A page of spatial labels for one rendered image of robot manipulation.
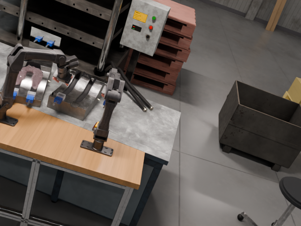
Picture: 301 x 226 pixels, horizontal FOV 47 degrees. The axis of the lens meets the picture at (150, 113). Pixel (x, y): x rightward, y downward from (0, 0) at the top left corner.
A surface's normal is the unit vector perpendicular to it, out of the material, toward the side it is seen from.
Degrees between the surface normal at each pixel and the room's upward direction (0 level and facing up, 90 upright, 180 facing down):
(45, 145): 0
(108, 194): 90
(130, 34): 90
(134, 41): 90
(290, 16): 90
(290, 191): 0
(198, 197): 0
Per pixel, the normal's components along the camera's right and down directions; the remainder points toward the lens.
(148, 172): -0.18, 0.45
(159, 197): 0.31, -0.81
